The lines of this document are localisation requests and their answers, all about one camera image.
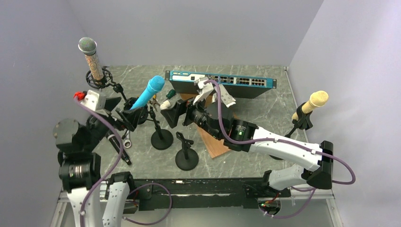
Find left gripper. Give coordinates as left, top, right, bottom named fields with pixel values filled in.
left=83, top=96, right=143, bottom=150

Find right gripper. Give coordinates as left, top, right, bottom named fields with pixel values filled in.
left=161, top=92, right=222, bottom=140

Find shock mount desk stand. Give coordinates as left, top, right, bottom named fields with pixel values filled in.
left=122, top=97, right=174, bottom=151

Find black handheld microphone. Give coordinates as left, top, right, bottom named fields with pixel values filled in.
left=105, top=131, right=132, bottom=166

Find tripod shock mount stand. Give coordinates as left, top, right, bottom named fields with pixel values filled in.
left=85, top=66, right=128, bottom=103

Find blue foam microphone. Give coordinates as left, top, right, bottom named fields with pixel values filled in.
left=130, top=75, right=165, bottom=110

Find clip desk mic stand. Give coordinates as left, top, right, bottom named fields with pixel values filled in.
left=175, top=132, right=199, bottom=171

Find silver mesh glitter microphone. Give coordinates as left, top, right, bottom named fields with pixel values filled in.
left=78, top=37, right=104, bottom=83

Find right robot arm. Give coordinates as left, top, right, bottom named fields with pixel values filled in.
left=160, top=99, right=333, bottom=196

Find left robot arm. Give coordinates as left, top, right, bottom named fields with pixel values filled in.
left=52, top=93, right=142, bottom=227

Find right clip mic stand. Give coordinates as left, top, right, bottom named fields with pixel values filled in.
left=285, top=102, right=313, bottom=138

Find yellow foam microphone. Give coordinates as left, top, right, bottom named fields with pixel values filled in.
left=301, top=90, right=329, bottom=114

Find silver combination wrench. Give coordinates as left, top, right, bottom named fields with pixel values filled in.
left=122, top=130, right=132, bottom=148

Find wooden board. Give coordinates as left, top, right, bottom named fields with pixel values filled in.
left=179, top=94, right=231, bottom=158

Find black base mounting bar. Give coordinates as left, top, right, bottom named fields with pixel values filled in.
left=128, top=177, right=291, bottom=211

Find yellow handled pliers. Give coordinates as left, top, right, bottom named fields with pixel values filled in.
left=149, top=95, right=160, bottom=109

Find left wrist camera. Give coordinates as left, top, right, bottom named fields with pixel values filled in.
left=74, top=90, right=106, bottom=111

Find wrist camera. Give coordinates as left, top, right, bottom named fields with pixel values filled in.
left=74, top=90, right=106, bottom=111
left=192, top=77, right=214, bottom=105

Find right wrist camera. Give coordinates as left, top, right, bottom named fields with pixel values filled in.
left=192, top=77, right=214, bottom=105

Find white hinged bracket fixture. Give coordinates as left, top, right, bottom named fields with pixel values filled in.
left=211, top=84, right=236, bottom=108

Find blue network switch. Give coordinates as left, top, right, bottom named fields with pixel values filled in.
left=165, top=70, right=277, bottom=99

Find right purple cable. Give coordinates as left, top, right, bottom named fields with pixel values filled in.
left=202, top=79, right=356, bottom=219

